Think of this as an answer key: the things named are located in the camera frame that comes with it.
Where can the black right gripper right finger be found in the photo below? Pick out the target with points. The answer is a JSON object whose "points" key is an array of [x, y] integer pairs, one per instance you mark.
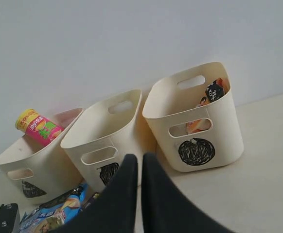
{"points": [[165, 209]]}

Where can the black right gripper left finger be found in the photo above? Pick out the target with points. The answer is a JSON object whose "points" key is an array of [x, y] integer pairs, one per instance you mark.
{"points": [[114, 211]]}

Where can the blue instant noodle packet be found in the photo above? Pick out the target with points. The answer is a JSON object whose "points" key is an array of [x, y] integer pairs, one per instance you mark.
{"points": [[55, 213]]}

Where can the pink chips can yellow lid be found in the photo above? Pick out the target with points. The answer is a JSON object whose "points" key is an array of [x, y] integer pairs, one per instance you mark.
{"points": [[38, 127]]}

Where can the orange instant noodle packet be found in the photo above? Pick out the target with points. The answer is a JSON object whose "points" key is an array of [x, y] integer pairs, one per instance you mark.
{"points": [[214, 91]]}

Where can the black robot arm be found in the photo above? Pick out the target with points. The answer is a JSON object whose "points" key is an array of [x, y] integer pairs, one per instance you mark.
{"points": [[1, 218]]}

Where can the purple small box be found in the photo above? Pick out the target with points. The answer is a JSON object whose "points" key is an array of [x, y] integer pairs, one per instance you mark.
{"points": [[89, 201]]}

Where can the cream bin square mark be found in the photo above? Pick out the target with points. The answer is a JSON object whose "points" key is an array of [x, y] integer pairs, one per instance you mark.
{"points": [[104, 133]]}

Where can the cream bin circle mark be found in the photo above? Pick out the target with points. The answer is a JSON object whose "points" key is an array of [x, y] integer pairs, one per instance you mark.
{"points": [[171, 103]]}

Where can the cream bin triangle mark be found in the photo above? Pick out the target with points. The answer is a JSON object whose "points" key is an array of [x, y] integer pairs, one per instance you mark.
{"points": [[42, 173]]}

